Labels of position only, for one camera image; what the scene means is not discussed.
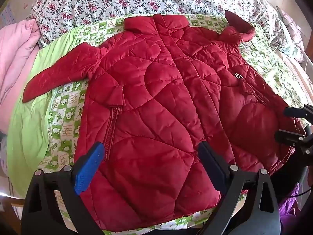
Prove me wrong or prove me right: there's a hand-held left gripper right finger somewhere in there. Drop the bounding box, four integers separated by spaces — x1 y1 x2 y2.
198 141 281 235

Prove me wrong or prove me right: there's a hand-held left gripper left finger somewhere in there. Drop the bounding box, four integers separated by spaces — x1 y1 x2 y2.
21 141 105 235

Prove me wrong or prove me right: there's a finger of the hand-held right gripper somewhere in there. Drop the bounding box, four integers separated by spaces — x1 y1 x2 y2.
283 104 313 120
274 127 313 155

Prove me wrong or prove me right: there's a red quilted jacket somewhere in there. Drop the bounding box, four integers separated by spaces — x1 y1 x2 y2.
22 10 306 227

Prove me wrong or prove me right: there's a green checkered printed blanket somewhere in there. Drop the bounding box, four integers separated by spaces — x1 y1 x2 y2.
6 13 313 235

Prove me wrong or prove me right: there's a purple cloth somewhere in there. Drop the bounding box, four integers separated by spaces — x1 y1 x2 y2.
279 183 313 235

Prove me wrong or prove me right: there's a plaid pillow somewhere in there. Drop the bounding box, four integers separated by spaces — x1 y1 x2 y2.
276 5 307 63

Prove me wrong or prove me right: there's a pink quilt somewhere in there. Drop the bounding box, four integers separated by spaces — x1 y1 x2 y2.
0 19 42 134

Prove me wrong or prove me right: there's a floral quilt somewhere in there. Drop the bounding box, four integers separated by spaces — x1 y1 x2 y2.
31 0 297 48

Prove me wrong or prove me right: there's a wooden bed frame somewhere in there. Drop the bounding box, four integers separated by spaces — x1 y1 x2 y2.
0 196 28 235

